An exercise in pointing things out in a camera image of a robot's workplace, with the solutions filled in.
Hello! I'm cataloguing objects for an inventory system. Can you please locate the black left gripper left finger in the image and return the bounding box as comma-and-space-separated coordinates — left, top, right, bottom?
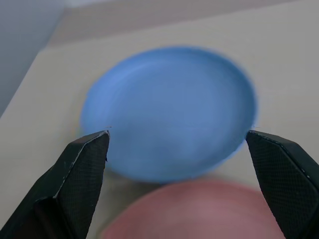
0, 130, 111, 239

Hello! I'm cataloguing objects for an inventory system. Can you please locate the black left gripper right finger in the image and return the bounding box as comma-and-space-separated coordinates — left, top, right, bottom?
245, 129, 319, 239

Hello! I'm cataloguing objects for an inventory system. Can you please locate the pink plate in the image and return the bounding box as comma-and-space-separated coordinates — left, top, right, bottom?
101, 179, 286, 239

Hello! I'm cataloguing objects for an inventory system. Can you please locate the blue plate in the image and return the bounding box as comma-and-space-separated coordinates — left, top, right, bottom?
79, 46, 259, 185

